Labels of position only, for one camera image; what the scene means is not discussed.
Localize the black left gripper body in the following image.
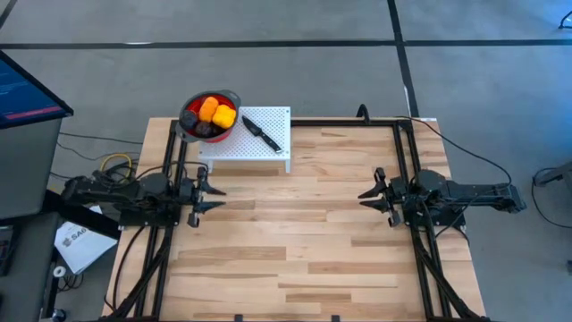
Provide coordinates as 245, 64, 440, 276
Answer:
181, 166, 209, 228

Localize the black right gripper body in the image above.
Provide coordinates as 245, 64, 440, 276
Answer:
374, 167, 408, 228

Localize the dark purple fruit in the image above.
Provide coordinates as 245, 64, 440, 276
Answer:
194, 121, 215, 139

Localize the black kitchen knife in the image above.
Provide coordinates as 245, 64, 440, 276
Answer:
240, 114, 284, 155

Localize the yellow bell pepper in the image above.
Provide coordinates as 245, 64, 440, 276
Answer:
211, 104, 238, 131

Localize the dark round plum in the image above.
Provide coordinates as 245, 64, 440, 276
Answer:
179, 109, 198, 130

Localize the orange bell pepper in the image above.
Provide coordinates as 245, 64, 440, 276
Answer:
198, 96, 221, 123

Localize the red collapsible colander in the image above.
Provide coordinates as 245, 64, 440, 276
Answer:
175, 89, 242, 144

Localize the white perforated metal rack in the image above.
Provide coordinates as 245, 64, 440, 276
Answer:
198, 106, 292, 174

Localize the white printed paper sheet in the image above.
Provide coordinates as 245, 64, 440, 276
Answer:
53, 221, 119, 275

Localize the grey chair base leg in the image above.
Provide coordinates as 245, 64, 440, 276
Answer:
534, 160, 572, 187

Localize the grey cabinet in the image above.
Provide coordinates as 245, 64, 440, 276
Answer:
0, 118, 63, 220

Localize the blue computer screen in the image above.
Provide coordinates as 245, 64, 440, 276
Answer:
0, 49, 75, 131

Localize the black aluminium table frame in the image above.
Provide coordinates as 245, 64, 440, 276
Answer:
106, 118, 486, 322

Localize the long black arm cable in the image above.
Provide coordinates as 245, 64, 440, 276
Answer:
395, 114, 513, 191

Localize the yellow cable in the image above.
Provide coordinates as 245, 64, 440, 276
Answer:
100, 153, 134, 180

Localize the thick black cable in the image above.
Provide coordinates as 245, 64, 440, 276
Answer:
111, 225, 148, 312

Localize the thin black floor cable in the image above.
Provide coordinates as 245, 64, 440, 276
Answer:
55, 141, 135, 162
59, 131, 144, 146

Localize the black looped floor cable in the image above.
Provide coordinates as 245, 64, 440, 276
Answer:
530, 167, 572, 230

